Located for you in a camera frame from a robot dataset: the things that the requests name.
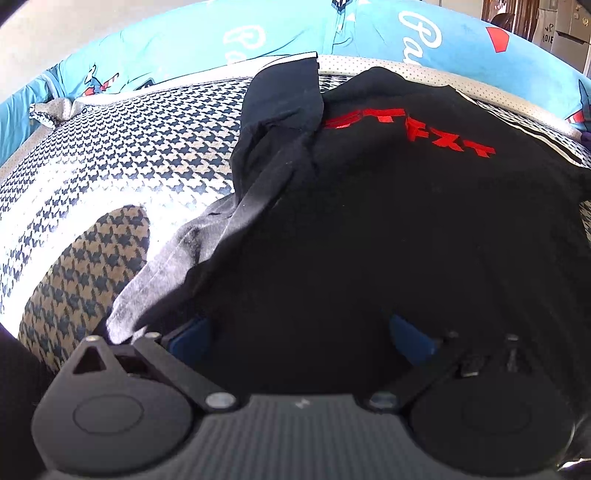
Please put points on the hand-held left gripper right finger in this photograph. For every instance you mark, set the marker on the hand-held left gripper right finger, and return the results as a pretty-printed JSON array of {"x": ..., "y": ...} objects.
[{"x": 413, "y": 341}]

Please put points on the silver fridge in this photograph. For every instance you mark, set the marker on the silver fridge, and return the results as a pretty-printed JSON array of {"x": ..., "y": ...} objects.
[{"x": 575, "y": 41}]

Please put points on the wooden door frame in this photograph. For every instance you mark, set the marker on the wooden door frame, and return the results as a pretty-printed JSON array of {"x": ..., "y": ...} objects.
[{"x": 512, "y": 9}]

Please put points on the black t-shirt with red print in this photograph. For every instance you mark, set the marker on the black t-shirt with red print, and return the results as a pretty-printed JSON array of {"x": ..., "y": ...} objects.
[{"x": 369, "y": 230}]

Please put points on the white printed box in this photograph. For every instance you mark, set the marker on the white printed box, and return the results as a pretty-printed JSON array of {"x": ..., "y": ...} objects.
[{"x": 548, "y": 32}]

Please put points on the beige dotted sheet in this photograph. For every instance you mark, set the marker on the beige dotted sheet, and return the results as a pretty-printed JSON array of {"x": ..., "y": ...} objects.
[{"x": 337, "y": 64}]

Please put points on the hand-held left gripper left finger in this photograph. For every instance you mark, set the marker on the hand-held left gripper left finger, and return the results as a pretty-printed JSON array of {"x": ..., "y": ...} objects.
[{"x": 189, "y": 339}]

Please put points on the purple floral jacket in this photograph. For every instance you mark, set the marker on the purple floral jacket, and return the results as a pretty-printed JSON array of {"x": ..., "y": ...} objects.
[{"x": 586, "y": 142}]

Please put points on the blue printed quilt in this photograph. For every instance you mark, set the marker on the blue printed quilt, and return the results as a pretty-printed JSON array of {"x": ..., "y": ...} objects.
[{"x": 300, "y": 27}]

